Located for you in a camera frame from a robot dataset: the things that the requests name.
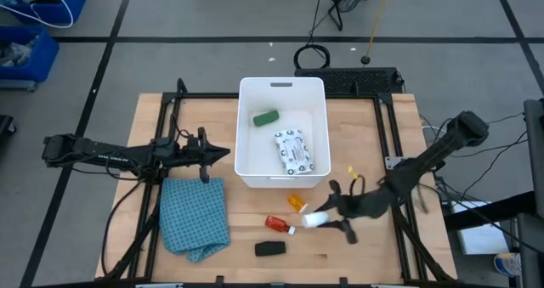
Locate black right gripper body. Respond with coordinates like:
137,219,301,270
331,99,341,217
330,179,386,246

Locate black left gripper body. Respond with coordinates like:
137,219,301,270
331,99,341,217
186,127,213,184

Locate red bottle with white cap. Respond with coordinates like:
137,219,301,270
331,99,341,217
264,215,297,236

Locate green sponge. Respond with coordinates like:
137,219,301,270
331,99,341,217
252,109,281,127

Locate white printed gauze package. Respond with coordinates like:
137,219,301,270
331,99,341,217
274,128,315,176

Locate white perforated plastic basket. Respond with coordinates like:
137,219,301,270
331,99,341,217
234,76,332,189

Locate blue storage bin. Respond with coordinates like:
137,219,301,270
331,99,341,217
0,0,88,25
0,24,60,84

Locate orange pill bottle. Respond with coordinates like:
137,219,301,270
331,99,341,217
287,193,310,215

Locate blue patterned cloth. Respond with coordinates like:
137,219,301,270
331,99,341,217
159,177,231,263

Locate black bandage roll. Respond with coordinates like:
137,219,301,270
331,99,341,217
254,240,287,257

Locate white box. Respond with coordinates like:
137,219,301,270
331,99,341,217
450,200,522,256

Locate black metal beam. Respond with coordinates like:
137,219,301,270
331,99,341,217
441,189,537,232

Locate black perforated panel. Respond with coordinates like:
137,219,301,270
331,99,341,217
294,66,404,96

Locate yellow pole with black base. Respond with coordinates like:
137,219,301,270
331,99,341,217
360,0,394,66

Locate blue and white can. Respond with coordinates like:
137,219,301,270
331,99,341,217
493,251,523,278

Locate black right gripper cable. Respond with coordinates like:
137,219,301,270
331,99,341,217
349,175,367,196

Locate silver metal bracket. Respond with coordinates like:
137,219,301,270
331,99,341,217
384,155,405,171

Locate black metal table frame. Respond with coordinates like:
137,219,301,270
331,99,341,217
99,78,458,283

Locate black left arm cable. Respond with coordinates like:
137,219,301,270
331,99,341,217
100,177,145,277

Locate coiled black cable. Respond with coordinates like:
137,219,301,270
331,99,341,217
292,43,332,71

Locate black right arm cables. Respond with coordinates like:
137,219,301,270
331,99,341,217
418,111,529,205

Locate grey metal post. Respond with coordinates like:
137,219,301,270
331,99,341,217
523,99,544,219

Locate white cable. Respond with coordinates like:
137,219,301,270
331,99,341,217
0,0,76,29

